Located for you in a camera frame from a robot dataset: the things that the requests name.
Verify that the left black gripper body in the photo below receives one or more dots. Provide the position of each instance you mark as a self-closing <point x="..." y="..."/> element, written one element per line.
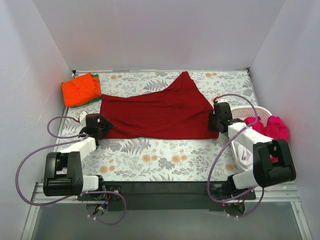
<point x="106" y="126"/>

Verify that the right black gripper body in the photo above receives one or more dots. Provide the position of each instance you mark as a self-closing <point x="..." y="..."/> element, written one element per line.
<point x="212" y="122"/>

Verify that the dark red t shirt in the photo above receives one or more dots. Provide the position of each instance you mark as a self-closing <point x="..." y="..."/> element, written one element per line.
<point x="179" y="112"/>

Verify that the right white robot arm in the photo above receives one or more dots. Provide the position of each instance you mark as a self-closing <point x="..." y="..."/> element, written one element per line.
<point x="272" y="162"/>

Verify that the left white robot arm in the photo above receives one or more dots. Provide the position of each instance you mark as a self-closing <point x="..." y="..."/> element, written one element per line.
<point x="63" y="174"/>

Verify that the white plastic laundry basket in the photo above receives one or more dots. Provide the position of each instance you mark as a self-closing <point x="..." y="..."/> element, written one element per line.
<point x="242" y="112"/>

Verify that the folded green t shirt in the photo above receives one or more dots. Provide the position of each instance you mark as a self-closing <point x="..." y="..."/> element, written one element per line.
<point x="88" y="89"/>

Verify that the floral table cloth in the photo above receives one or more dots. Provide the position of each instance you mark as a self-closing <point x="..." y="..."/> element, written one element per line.
<point x="147" y="159"/>

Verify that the folded orange t shirt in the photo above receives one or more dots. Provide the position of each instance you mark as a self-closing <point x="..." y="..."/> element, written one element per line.
<point x="69" y="92"/>

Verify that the white t shirt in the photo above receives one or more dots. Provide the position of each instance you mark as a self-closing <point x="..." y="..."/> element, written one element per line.
<point x="242" y="156"/>

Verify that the pink t shirt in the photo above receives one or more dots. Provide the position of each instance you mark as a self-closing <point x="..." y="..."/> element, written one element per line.
<point x="274" y="128"/>

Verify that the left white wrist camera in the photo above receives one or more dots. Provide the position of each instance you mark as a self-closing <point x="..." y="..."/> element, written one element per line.
<point x="81" y="118"/>

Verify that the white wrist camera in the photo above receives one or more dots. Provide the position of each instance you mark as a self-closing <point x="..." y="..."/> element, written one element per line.
<point x="81" y="118"/>
<point x="219" y="99"/>

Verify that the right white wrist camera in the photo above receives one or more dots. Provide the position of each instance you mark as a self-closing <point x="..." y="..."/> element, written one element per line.
<point x="219" y="99"/>

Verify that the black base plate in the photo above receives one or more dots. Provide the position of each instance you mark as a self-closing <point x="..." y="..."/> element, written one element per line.
<point x="164" y="195"/>

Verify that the aluminium frame rail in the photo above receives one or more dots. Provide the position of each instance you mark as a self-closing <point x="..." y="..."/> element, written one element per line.
<point x="286" y="192"/>

